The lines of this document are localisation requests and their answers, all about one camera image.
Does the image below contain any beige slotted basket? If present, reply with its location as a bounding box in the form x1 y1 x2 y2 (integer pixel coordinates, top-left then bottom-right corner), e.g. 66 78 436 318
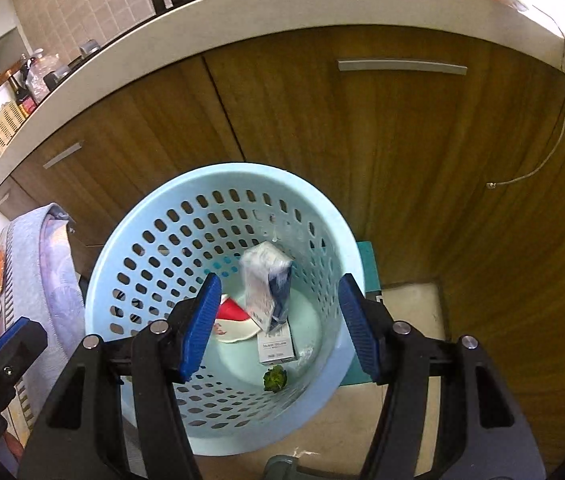
0 101 27 157

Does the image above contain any light blue perforated plastic basket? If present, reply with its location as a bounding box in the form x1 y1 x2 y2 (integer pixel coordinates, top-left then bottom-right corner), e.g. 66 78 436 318
84 162 367 458

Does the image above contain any white and blue milk carton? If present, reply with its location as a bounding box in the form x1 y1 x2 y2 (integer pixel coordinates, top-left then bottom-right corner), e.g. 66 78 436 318
239 241 294 333

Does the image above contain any patterned tablecloth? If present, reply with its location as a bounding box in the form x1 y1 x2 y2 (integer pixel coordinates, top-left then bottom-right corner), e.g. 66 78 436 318
0 202 88 443

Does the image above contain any green crumpled scrap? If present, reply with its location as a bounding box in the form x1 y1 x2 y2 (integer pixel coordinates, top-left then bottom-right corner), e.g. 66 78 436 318
261 365 288 392

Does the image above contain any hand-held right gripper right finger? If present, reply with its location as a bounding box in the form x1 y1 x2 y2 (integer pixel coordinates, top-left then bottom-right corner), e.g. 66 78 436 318
337 273 548 480

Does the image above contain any clear plastic bag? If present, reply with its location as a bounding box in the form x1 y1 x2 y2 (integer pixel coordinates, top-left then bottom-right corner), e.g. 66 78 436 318
25 50 62 106

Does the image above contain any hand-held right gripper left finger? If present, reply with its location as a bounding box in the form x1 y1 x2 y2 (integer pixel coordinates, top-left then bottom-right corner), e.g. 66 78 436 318
16 273 223 480

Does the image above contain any red and white paper scrap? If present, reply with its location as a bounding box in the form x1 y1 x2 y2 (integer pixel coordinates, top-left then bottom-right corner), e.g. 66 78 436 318
214 294 259 343

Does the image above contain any dark sauce bottle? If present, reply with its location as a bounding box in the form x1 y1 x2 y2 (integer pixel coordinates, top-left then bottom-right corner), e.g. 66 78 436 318
12 55 38 117

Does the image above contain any silver cabinet handle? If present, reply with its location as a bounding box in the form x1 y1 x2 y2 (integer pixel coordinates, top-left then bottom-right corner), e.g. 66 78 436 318
42 141 84 170
337 59 468 77

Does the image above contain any small white cardboard box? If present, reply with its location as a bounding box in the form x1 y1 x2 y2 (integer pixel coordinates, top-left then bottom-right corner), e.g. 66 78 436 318
256 320 297 365

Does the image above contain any wooden kitchen cabinet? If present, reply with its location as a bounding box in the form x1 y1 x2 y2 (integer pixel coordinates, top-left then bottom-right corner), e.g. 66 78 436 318
0 25 565 461

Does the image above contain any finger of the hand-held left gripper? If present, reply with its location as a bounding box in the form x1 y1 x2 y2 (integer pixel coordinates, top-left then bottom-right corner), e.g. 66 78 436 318
0 316 48 401

